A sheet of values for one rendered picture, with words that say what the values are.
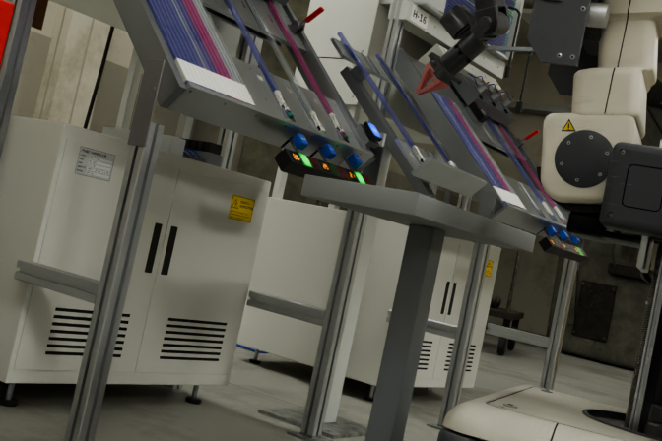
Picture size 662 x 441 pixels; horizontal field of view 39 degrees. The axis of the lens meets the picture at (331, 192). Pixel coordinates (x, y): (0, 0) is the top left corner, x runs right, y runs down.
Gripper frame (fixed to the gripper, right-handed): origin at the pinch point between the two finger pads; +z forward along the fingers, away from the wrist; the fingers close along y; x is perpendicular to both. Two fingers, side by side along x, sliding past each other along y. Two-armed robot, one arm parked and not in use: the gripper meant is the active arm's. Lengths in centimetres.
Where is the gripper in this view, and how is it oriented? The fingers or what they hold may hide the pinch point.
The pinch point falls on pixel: (420, 91)
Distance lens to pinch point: 234.3
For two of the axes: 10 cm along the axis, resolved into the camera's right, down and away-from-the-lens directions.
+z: -7.1, 6.1, 3.7
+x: 4.2, 7.8, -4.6
